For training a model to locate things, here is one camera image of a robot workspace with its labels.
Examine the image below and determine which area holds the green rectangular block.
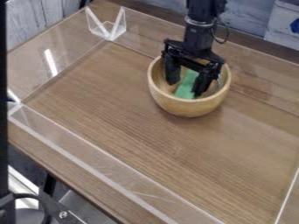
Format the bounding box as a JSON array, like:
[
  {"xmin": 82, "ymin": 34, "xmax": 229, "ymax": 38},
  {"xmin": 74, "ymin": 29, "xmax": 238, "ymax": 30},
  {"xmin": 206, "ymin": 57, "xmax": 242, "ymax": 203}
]
[{"xmin": 173, "ymin": 69, "xmax": 198, "ymax": 100}]

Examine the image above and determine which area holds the clear acrylic table barrier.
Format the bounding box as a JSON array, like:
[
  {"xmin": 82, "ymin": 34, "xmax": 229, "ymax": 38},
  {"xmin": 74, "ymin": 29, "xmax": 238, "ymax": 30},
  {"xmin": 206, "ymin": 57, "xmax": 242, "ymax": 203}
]
[{"xmin": 7, "ymin": 1, "xmax": 299, "ymax": 224}]

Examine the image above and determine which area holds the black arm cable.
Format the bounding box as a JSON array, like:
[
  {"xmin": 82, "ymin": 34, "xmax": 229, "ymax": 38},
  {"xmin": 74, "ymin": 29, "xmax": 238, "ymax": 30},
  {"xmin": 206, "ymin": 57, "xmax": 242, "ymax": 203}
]
[{"xmin": 209, "ymin": 16, "xmax": 230, "ymax": 46}]

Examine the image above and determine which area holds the black table leg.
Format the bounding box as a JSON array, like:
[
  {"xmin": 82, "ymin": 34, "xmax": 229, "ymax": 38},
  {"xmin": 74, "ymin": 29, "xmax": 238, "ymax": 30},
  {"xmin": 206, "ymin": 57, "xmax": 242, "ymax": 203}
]
[{"xmin": 42, "ymin": 174, "xmax": 57, "ymax": 196}]

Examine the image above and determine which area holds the brown wooden bowl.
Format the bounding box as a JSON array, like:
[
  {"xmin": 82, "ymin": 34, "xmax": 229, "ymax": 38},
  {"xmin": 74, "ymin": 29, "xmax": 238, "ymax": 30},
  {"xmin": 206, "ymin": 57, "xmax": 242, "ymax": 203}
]
[{"xmin": 146, "ymin": 56, "xmax": 232, "ymax": 117}]

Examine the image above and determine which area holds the black cable loop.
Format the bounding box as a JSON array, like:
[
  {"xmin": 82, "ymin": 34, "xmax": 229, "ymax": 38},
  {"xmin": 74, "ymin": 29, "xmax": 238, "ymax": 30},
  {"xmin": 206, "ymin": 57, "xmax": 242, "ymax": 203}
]
[{"xmin": 0, "ymin": 192, "xmax": 54, "ymax": 224}]

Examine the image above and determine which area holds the white box with blue mark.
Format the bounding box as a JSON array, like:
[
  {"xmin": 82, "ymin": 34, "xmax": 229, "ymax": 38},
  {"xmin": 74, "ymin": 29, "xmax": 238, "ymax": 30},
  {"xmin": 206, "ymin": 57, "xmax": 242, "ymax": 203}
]
[{"xmin": 264, "ymin": 0, "xmax": 299, "ymax": 51}]

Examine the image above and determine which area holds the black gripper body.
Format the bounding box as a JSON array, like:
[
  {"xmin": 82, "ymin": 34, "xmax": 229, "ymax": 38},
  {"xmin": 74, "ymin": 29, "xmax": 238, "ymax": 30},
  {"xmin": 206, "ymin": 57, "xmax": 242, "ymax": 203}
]
[{"xmin": 161, "ymin": 38, "xmax": 224, "ymax": 72}]

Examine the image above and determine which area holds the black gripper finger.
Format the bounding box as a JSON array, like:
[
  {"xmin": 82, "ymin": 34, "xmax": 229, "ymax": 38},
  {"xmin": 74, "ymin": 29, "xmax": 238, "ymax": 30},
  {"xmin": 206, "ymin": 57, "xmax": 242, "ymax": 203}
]
[
  {"xmin": 190, "ymin": 68, "xmax": 220, "ymax": 97},
  {"xmin": 162, "ymin": 54, "xmax": 181, "ymax": 85}
]

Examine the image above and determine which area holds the grey metal base plate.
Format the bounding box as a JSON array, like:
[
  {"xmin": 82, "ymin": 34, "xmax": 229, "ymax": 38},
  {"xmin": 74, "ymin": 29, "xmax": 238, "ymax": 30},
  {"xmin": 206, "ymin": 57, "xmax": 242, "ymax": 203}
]
[{"xmin": 53, "ymin": 190, "xmax": 117, "ymax": 224}]

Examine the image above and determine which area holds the clear acrylic corner bracket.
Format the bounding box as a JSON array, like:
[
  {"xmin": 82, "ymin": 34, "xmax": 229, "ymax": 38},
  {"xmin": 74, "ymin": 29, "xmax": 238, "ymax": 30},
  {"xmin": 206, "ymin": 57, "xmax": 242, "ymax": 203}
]
[{"xmin": 84, "ymin": 7, "xmax": 126, "ymax": 41}]

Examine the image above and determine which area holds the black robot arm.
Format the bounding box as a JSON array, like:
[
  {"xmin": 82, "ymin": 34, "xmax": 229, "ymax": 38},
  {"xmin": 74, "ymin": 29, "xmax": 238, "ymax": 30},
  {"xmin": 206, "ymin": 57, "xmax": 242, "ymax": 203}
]
[{"xmin": 161, "ymin": 0, "xmax": 226, "ymax": 97}]

